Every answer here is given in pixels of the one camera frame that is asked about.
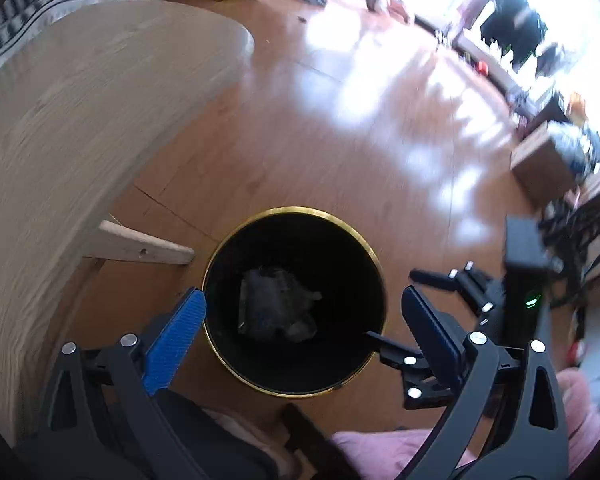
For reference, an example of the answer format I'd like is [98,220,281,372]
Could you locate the silver printed foil wrapper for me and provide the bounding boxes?
[237,266,323,343]

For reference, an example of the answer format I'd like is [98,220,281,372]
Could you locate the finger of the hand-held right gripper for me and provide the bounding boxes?
[409,261,505,317]
[366,331,462,410]

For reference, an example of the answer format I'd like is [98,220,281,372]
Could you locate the black metal chair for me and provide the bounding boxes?
[537,175,600,307]

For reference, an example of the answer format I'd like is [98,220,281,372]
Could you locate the black and white striped blanket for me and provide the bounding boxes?
[0,0,106,82]

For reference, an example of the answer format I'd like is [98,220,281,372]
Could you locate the cardboard box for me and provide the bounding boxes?
[510,122,581,206]

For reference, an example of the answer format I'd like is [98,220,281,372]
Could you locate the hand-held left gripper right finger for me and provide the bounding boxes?
[401,285,572,480]

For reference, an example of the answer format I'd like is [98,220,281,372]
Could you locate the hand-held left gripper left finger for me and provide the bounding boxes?
[17,287,208,480]

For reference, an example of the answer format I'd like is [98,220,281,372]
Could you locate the wooden table leg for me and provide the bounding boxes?
[82,220,196,266]

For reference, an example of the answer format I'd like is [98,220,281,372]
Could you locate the black hanging clothes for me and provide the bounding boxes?
[480,0,549,72]

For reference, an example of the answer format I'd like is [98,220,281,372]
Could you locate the black bin with gold rim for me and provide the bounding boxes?
[201,206,387,400]

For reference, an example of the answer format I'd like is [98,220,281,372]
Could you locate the pink cloth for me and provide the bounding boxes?
[330,369,600,480]

